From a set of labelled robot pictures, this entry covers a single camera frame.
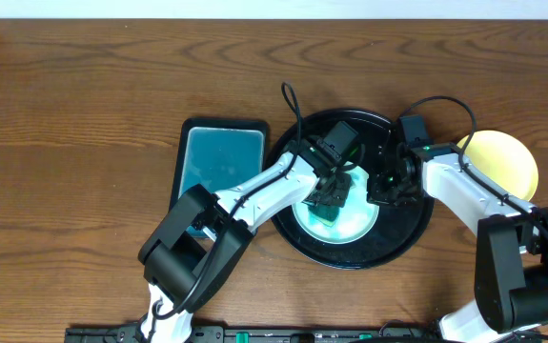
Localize green yellow sponge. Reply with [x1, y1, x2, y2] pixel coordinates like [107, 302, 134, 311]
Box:
[309, 175, 354, 225]

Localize light blue plate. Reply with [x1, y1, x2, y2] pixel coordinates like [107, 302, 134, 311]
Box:
[292, 167, 379, 245]

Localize yellow plate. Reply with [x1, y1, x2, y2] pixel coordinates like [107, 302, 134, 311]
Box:
[457, 131, 538, 201]

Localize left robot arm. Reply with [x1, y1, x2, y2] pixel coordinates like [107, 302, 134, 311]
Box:
[138, 138, 365, 342]

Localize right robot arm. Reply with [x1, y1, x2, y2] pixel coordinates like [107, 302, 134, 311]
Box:
[367, 143, 548, 342]

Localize black round tray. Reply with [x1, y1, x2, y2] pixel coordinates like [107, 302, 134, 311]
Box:
[272, 108, 434, 270]

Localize black rectangular tray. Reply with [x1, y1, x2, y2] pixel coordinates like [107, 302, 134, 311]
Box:
[168, 116, 270, 239]

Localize blue water basin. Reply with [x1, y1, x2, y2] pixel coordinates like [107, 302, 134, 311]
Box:
[177, 126, 266, 239]

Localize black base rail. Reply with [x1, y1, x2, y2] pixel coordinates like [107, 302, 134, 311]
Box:
[64, 325, 442, 343]

